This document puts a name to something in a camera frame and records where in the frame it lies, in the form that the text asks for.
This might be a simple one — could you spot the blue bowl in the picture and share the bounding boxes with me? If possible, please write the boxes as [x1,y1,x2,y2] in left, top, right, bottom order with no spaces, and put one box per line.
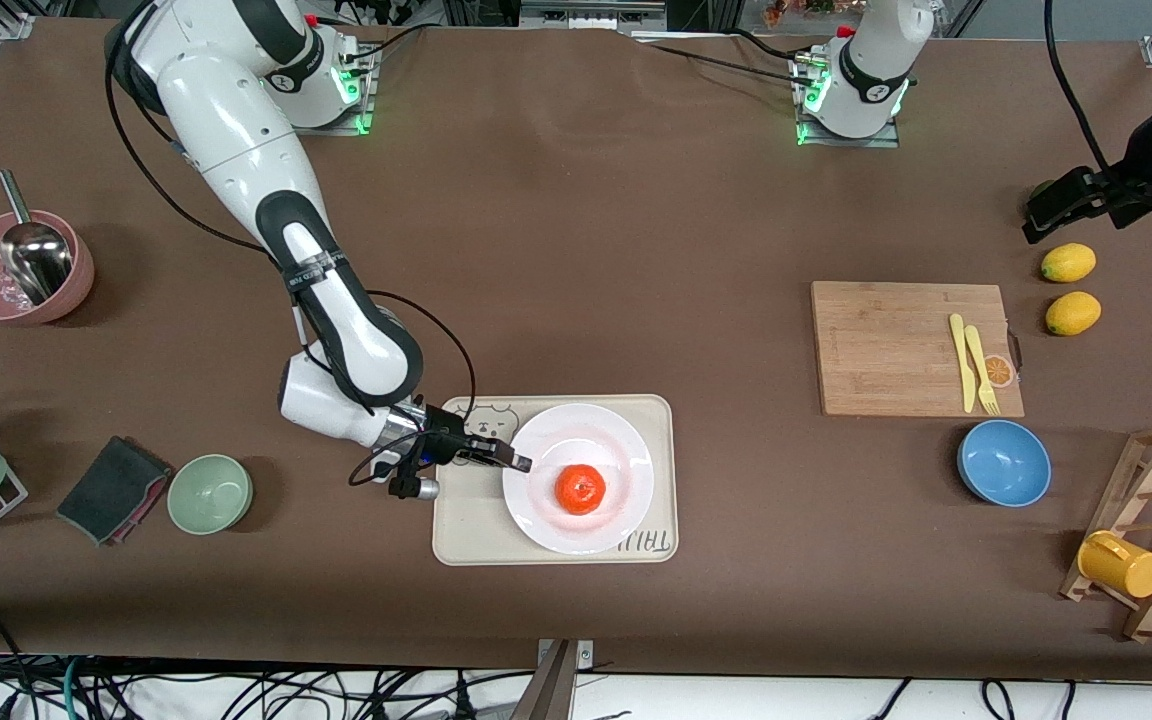
[956,419,1053,508]

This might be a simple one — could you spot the cream tray with bear print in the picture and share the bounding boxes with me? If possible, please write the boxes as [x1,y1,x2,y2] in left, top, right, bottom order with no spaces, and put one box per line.
[432,394,679,567]

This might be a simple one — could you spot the yellow cup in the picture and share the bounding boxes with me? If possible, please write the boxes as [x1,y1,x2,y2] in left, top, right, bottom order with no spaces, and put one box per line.
[1077,530,1152,600]

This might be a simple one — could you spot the white round plate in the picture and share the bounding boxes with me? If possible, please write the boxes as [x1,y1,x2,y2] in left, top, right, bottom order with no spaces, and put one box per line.
[502,403,656,556]

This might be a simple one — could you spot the pink bowl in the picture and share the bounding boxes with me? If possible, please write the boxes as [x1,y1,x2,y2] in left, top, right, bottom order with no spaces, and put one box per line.
[0,210,95,325]

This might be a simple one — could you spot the metal scoop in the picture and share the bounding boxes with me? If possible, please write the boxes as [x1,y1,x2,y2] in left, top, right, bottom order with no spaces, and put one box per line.
[0,170,74,306]

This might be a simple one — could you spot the yellow lemon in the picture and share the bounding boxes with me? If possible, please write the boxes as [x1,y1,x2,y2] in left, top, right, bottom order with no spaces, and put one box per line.
[1045,291,1103,337]
[1041,243,1098,283]

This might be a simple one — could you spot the wooden cutting board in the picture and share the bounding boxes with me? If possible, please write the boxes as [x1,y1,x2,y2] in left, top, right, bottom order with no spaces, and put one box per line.
[811,281,1026,418]

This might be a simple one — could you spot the yellow plastic knife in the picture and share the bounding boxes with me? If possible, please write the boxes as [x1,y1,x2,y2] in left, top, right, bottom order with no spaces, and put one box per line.
[949,313,978,414]

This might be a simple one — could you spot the grey equipment box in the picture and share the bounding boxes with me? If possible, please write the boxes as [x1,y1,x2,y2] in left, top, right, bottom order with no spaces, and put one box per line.
[519,0,669,31]

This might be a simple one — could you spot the orange fruit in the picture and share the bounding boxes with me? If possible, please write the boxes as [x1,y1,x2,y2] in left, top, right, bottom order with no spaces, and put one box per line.
[554,464,608,517]

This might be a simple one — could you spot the dark grey folded cloth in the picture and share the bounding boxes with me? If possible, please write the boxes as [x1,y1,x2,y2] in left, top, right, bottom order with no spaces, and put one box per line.
[56,435,174,547]

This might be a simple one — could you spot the black right base cable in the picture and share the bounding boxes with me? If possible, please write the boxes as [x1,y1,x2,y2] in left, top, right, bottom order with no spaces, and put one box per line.
[341,20,437,76]

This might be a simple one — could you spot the light green bowl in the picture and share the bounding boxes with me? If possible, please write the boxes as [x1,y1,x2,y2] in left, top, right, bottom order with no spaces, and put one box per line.
[167,454,254,536]

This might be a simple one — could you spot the yellow plastic fork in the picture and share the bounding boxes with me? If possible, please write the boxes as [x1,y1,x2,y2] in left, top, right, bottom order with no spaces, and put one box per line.
[965,325,1001,416]

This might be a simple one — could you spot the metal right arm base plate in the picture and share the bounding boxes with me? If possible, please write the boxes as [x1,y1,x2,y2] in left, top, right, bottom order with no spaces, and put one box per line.
[281,45,378,136]

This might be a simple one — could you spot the black base cable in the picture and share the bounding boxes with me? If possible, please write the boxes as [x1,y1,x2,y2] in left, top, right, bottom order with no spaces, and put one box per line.
[341,20,437,76]
[636,38,817,86]

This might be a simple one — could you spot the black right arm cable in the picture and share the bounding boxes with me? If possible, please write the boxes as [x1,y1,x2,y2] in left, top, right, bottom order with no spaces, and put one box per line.
[104,20,479,489]

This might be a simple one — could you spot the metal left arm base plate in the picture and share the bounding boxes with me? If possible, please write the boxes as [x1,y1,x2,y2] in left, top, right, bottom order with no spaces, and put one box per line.
[794,50,902,149]

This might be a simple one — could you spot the green cable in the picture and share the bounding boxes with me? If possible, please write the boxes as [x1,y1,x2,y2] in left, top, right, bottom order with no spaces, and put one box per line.
[62,655,89,720]

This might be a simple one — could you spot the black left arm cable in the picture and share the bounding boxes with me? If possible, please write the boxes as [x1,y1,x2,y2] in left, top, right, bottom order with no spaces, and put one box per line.
[1042,0,1115,173]

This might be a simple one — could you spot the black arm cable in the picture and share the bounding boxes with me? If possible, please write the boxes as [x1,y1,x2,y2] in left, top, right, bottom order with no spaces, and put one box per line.
[1042,0,1115,173]
[104,20,479,489]

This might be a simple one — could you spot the black left base cable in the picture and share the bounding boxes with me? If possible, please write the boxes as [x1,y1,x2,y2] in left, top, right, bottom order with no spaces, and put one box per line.
[636,38,817,86]

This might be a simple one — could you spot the metal table edge bracket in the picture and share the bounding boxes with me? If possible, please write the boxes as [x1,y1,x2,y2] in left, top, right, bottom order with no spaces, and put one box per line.
[534,638,595,720]

